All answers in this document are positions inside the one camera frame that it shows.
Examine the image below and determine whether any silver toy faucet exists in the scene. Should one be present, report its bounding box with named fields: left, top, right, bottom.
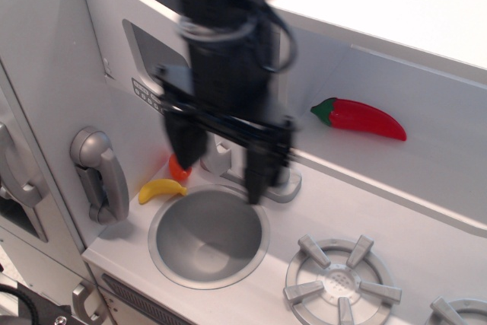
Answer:
left=217, top=135, right=302, bottom=203

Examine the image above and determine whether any black cable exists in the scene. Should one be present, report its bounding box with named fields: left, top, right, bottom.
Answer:
left=258, top=3, right=298, bottom=74

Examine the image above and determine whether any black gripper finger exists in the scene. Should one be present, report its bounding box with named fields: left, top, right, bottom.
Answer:
left=164, top=110, right=208, bottom=170
left=244, top=145, right=282, bottom=204

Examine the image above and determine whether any silver fridge door handle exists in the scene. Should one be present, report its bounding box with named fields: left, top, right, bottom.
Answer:
left=1, top=123, right=42, bottom=208

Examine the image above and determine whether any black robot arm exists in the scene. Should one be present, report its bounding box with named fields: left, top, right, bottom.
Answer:
left=155, top=0, right=297, bottom=204

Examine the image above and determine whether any orange toy fruit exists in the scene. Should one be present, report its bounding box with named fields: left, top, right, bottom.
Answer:
left=168, top=154, right=193, bottom=181

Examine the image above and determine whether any silver toy telephone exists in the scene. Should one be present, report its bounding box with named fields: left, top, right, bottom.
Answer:
left=70, top=126, right=129, bottom=225

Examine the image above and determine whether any yellow toy banana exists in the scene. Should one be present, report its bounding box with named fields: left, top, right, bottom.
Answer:
left=138, top=179, right=187, bottom=205

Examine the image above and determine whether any silver round sink bowl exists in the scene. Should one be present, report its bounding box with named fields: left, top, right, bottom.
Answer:
left=148, top=185, right=270, bottom=290

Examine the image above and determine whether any white toy microwave door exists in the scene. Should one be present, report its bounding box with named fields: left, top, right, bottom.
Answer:
left=86, top=0, right=189, bottom=116

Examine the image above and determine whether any white toy kitchen cabinet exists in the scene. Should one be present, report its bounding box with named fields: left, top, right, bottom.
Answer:
left=1, top=0, right=486, bottom=324

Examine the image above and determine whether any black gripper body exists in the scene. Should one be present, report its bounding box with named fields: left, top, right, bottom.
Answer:
left=154, top=31, right=300, bottom=166

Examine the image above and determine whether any silver lower cabinet handle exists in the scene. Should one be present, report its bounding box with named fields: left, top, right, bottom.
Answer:
left=72, top=282, right=108, bottom=325

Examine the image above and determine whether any silver stove burner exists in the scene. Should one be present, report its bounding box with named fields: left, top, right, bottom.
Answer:
left=425, top=297, right=486, bottom=325
left=283, top=234, right=402, bottom=324

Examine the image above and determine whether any red toy chili pepper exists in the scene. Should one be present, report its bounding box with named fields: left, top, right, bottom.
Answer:
left=310, top=97, right=407, bottom=142

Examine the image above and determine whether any silver microwave door handle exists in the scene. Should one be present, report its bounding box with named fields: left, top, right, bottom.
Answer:
left=200, top=133, right=231, bottom=176

